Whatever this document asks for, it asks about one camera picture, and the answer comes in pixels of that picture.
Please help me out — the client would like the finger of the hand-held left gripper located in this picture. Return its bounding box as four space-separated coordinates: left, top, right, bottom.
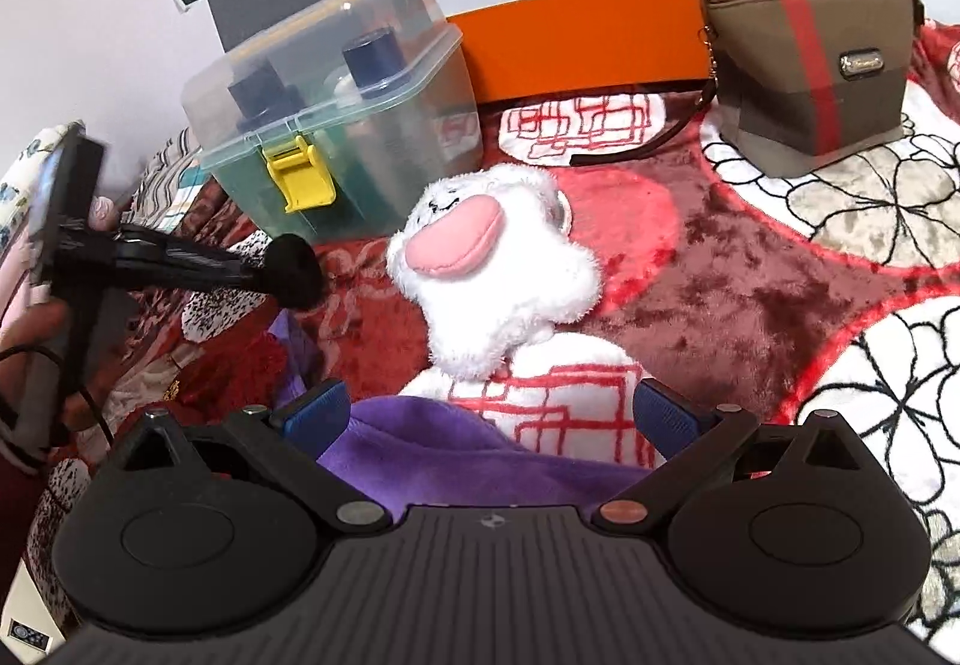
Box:
105 251 265 296
112 222 261 273

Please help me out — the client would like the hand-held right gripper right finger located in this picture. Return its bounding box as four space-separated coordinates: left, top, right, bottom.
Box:
592 378 893 532

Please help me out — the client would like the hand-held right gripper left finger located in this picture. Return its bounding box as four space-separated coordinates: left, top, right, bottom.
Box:
96 376 395 535

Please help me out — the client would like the purple cloth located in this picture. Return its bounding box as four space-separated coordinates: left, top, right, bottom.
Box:
266 311 665 510

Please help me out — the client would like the white plush toy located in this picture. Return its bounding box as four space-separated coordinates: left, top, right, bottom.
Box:
385 163 605 381

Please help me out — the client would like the orange cardboard box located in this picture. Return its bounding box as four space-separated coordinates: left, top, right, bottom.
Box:
426 0 719 106

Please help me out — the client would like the person's left hand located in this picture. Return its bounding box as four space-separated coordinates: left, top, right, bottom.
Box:
0 296 72 411

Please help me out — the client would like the floral print cloth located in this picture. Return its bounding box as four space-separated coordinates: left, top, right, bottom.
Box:
0 124 82 239

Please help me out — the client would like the red floral printed blanket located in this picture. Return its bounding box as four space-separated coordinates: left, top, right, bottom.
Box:
22 20 960 643

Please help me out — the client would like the dark blue bottle cap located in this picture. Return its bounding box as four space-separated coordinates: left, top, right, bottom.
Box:
229 69 301 128

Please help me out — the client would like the white cap bottle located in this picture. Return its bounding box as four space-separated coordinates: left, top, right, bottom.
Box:
325 71 359 113

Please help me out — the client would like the clear plastic storage box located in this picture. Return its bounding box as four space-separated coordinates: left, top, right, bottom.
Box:
180 0 485 239

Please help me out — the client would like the dark blue cylindrical bottle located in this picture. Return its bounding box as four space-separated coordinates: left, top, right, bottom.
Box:
341 28 412 186

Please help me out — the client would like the brown red-striped pouch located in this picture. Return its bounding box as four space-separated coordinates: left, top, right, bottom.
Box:
570 0 925 179

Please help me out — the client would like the black cable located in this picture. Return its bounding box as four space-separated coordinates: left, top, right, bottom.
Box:
0 344 117 447

